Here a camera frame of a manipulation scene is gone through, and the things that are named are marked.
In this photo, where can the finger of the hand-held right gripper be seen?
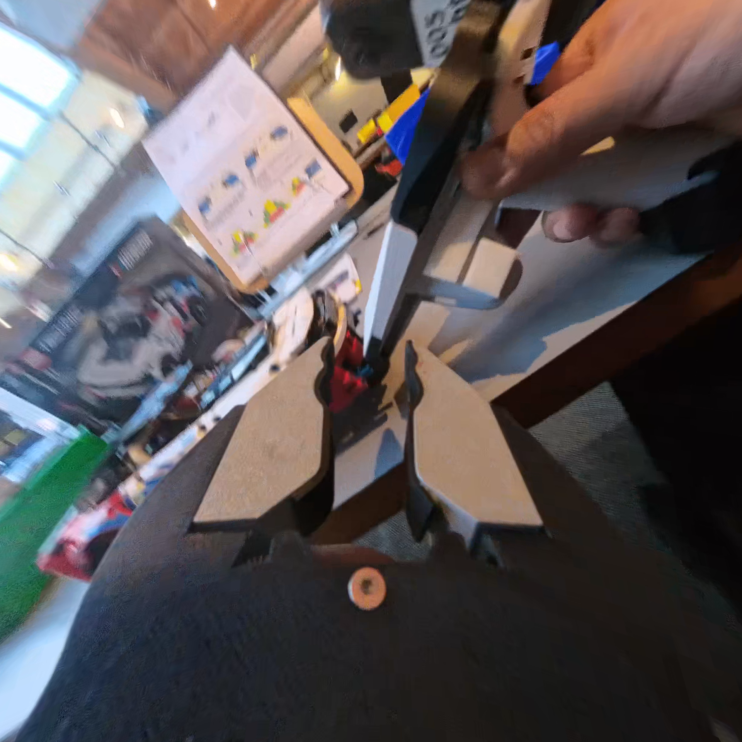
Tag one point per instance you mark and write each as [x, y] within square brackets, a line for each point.
[487, 272]
[388, 278]

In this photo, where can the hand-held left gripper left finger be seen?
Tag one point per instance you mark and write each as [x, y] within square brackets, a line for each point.
[272, 458]

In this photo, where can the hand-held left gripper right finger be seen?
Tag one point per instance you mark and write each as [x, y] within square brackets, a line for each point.
[464, 458]

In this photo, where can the brick-built toy race car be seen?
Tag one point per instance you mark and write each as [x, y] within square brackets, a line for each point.
[348, 371]

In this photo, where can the person's right hand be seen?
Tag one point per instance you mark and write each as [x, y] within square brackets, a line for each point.
[649, 69]

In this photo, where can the large blue plastic bin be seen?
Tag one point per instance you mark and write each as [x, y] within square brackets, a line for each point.
[406, 127]

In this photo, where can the yellow box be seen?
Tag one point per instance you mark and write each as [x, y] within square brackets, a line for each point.
[394, 110]

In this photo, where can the printed paper instruction sheet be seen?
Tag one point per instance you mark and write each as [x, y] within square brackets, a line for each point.
[243, 156]

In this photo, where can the race car set box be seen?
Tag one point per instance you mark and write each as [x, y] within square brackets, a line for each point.
[116, 324]

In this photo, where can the green plastic bin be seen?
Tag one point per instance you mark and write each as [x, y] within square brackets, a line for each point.
[40, 504]

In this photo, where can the large grid window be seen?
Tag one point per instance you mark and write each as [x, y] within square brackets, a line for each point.
[29, 93]

